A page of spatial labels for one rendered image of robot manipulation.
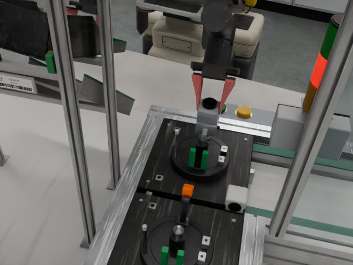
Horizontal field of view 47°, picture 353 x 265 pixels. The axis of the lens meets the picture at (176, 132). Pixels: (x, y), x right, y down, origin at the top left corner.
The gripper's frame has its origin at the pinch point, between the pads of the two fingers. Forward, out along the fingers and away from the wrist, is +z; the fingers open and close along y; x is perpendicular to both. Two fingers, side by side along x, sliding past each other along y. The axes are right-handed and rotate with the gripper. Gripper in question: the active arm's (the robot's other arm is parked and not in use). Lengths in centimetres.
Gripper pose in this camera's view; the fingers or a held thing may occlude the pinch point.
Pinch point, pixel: (209, 109)
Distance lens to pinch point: 87.9
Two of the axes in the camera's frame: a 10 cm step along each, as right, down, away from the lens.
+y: 9.8, 1.6, -1.3
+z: -1.6, 9.9, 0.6
